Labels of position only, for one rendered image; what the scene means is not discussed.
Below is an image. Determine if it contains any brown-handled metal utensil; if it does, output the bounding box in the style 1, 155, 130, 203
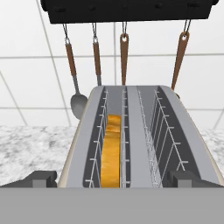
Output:
91, 22, 103, 88

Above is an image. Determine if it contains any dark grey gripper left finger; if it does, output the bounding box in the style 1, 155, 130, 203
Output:
0, 171, 58, 189

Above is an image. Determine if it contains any brown wooden utensil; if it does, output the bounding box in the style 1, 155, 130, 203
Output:
119, 22, 130, 87
171, 19, 191, 100

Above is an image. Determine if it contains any brown-handled metal spoon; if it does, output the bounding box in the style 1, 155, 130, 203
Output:
61, 23, 89, 121

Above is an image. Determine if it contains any black utensil rail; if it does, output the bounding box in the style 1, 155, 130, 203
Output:
39, 0, 221, 25

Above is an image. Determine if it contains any grey two-slot toaster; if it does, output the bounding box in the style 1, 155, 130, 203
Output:
57, 85, 224, 189

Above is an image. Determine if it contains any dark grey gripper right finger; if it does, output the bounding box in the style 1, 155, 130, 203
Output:
167, 170, 224, 189

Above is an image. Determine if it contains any golden bread slice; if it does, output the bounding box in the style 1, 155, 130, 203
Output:
100, 114, 123, 189

